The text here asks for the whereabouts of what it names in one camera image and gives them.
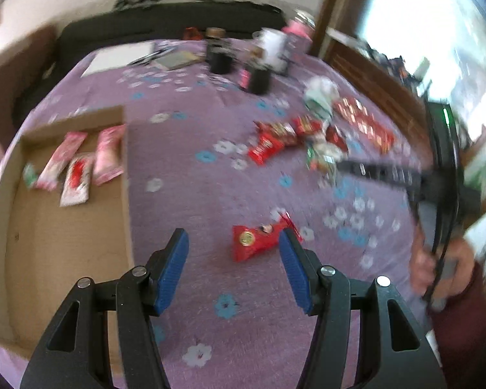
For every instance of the wooden window frame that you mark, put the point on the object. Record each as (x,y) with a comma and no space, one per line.
(368,69)

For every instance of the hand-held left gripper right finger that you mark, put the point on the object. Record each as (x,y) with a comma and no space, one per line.
(295,271)

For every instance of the black cup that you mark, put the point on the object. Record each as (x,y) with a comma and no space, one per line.
(220,60)
(260,81)

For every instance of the white green tissue pack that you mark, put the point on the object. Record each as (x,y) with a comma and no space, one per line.
(320,97)

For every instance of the black sofa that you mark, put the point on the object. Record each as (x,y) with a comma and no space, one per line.
(145,24)

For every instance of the small green white packet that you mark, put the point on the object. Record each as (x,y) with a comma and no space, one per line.
(30,175)

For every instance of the large dark red snack packet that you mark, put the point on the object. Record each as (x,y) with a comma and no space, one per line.
(281,130)

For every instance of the pink bottle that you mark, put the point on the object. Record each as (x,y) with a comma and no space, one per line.
(299,28)

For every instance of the long red patterned packet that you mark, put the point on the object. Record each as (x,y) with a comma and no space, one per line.
(364,123)

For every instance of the purple floral tablecloth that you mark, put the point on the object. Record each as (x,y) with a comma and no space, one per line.
(210,194)

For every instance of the small pink item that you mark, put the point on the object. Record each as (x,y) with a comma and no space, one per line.
(244,77)

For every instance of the white paper sheet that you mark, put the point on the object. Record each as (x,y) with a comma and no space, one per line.
(117,58)

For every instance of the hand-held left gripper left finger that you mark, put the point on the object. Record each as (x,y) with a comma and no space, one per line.
(172,271)

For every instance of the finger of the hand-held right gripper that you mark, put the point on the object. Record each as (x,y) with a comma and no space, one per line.
(372,171)

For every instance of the red packet with white print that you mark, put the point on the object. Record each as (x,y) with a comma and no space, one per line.
(265,148)

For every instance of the brown armchair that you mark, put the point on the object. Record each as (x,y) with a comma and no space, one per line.
(20,65)

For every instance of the bright red snack packet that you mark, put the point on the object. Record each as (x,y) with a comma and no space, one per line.
(255,241)

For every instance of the small red snack packet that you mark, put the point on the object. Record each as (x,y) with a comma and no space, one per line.
(307,125)

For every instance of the shallow cardboard tray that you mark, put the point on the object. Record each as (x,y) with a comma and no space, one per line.
(60,251)

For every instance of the person's right hand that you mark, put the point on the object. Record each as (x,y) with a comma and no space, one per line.
(423,269)

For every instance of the white packet with red label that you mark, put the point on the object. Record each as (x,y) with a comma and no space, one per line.
(79,178)

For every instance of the green striped snack packet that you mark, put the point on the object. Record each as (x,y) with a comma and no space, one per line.
(322,157)

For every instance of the long pink snack packet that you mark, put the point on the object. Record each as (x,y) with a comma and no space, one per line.
(60,158)

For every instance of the black pen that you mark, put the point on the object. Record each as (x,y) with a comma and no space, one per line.
(150,57)

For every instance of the brown notebook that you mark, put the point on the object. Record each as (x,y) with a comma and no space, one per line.
(177,60)

